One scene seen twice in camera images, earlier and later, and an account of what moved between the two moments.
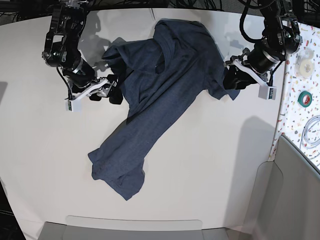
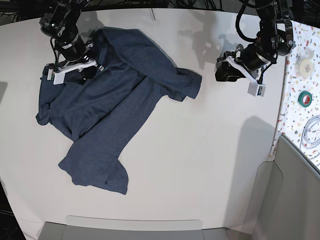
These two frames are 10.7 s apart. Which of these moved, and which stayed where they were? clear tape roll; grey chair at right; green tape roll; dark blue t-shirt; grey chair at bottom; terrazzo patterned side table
Moved: dark blue t-shirt
Stayed: clear tape roll; terrazzo patterned side table; grey chair at bottom; grey chair at right; green tape roll
